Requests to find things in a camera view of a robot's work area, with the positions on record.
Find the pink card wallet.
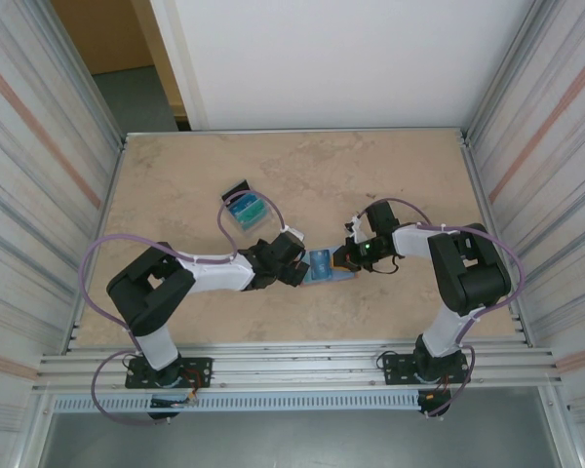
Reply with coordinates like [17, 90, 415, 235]
[299, 246, 360, 287]

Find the grey slotted cable duct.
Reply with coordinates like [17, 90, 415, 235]
[52, 393, 423, 413]

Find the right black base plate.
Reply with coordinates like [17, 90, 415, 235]
[381, 351, 471, 386]

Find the wooden door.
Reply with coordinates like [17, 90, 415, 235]
[51, 0, 189, 132]

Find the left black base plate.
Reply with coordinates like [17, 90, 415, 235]
[125, 357, 214, 390]

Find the black card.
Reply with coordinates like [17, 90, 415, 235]
[221, 178, 251, 201]

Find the blue chip VIP card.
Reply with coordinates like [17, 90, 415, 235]
[307, 249, 333, 282]

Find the translucent corrugated side panel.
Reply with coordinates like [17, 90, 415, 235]
[465, 0, 585, 435]
[0, 0, 128, 435]

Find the left black connector with wires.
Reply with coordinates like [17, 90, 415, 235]
[148, 392, 199, 421]

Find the white door frame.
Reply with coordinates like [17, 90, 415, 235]
[148, 0, 211, 132]

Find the right black connector with wires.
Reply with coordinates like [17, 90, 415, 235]
[416, 387, 453, 420]

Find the clear acrylic card box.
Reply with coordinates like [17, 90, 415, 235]
[220, 178, 282, 239]

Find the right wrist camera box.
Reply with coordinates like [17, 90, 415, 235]
[344, 214, 371, 241]

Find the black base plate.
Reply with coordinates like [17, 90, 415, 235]
[125, 357, 214, 390]
[381, 351, 471, 386]

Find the black connector with wires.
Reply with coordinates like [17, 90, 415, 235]
[416, 387, 453, 420]
[148, 392, 199, 421]

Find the teal VIP card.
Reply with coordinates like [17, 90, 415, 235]
[233, 199, 267, 225]

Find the aluminium front rail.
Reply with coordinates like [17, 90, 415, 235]
[32, 340, 565, 394]

